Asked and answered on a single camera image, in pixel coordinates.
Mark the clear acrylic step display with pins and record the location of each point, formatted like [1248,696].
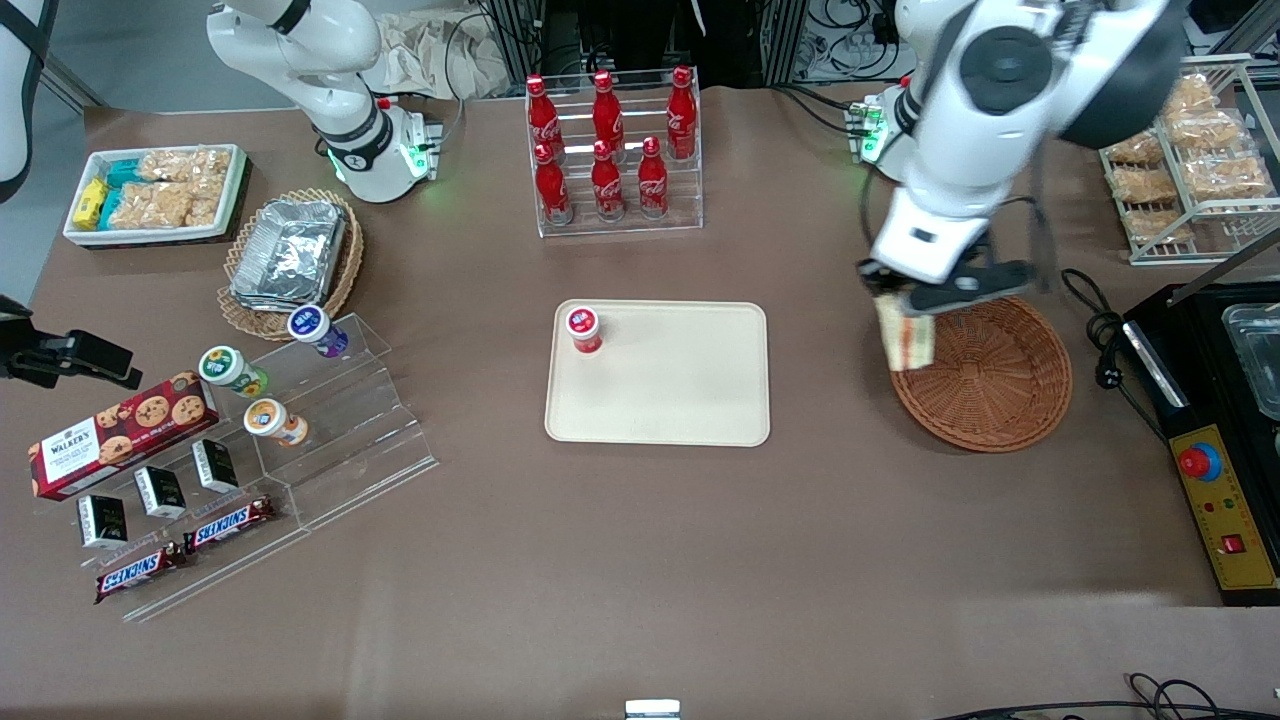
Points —
[350,440]

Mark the red cola bottle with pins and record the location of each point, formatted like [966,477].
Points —
[652,182]
[541,115]
[607,185]
[681,115]
[551,190]
[604,110]

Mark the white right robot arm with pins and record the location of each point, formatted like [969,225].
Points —
[340,100]

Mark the clear acrylic bottle rack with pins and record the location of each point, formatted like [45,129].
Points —
[690,215]

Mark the stack of foil trays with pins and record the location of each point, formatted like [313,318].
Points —
[290,250]

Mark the purple cap yogurt bottle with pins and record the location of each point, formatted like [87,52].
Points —
[312,325]

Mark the red emergency stop button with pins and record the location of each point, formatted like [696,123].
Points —
[1199,461]

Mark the light wicker basket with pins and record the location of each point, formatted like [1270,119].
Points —
[345,270]

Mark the cream plastic tray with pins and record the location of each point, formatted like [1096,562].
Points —
[670,385]

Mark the red cap yogurt bottle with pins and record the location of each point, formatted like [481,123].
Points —
[583,325]

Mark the yellow snack pack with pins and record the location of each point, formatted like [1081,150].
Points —
[90,203]

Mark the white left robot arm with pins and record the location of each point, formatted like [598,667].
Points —
[1000,70]

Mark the beige cloth bag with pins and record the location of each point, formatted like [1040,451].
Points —
[440,55]

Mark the triangle sandwich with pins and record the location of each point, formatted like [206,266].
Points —
[908,340]

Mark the Snickers chocolate bar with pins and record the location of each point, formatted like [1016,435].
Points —
[230,523]
[140,572]

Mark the clear plastic food container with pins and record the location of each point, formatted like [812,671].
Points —
[1255,360]

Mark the metal machine lever bar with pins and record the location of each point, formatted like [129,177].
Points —
[1225,268]

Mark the red Walkers cookie box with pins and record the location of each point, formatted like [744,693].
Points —
[110,440]

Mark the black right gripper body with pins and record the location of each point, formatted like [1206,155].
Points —
[30,356]

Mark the clear bag rice crackers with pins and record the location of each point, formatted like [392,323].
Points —
[1230,175]
[1192,95]
[185,165]
[1145,185]
[1160,227]
[1208,130]
[1135,148]
[150,205]

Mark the teal snack pack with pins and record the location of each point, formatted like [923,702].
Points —
[125,172]
[110,205]

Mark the orange cap yogurt bottle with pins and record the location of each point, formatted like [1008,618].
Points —
[268,418]

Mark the black sealing machine yellow panel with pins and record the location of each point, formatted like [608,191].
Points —
[1200,380]

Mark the small black box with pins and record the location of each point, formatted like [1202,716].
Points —
[102,520]
[215,466]
[160,492]

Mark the round brown wicker basket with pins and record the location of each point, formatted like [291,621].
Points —
[1000,390]

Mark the white rectangular bin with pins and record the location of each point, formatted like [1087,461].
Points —
[235,200]

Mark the green cap yogurt bottle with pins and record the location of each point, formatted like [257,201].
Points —
[225,365]

